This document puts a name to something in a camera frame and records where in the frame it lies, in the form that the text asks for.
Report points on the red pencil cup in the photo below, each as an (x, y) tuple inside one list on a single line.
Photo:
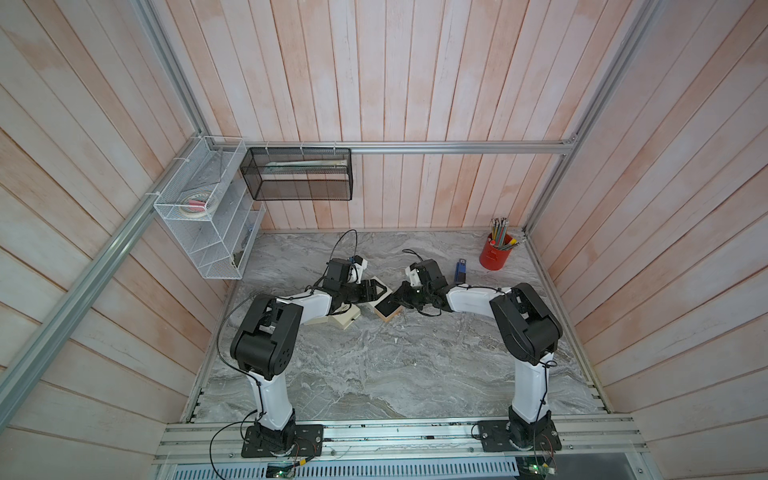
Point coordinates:
[(494, 255)]

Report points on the cream drawer jewelry box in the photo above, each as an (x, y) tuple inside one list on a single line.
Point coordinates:
[(345, 319)]

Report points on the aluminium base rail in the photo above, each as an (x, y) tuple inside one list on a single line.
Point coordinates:
[(197, 443)]

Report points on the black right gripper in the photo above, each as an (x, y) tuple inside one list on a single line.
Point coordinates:
[(403, 294)]

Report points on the cream small gift box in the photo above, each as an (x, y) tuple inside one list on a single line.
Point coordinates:
[(385, 307)]

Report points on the tape roll on shelf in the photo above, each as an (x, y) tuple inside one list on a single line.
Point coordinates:
[(197, 205)]

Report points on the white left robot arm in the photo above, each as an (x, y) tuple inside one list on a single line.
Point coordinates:
[(264, 343)]

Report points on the coloured pencils bundle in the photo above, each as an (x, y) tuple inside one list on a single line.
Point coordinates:
[(499, 236)]

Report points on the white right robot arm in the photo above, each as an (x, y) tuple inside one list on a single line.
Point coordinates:
[(528, 328)]

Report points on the black wire mesh basket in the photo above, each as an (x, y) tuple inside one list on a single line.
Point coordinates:
[(298, 173)]

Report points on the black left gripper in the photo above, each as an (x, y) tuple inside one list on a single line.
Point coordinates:
[(365, 292)]

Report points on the white wire mesh shelf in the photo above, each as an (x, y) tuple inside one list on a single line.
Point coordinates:
[(217, 245)]

